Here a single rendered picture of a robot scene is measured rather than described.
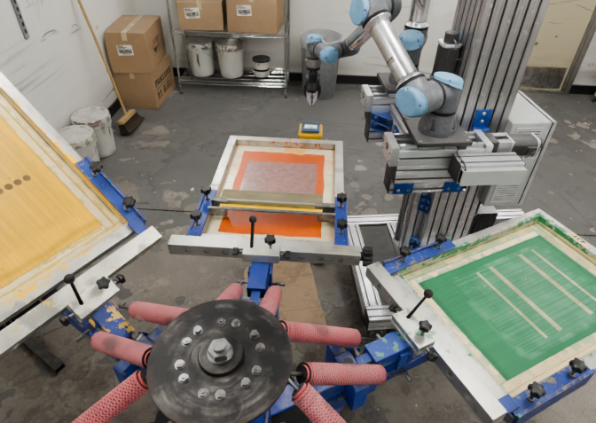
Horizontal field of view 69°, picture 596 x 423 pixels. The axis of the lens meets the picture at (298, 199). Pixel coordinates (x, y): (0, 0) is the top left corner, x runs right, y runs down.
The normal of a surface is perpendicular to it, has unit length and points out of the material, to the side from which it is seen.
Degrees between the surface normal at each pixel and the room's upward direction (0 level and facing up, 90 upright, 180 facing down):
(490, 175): 90
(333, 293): 0
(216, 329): 0
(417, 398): 0
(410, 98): 95
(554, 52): 90
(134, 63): 90
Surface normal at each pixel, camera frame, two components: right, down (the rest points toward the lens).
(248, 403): 0.02, -0.79
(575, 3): -0.07, 0.61
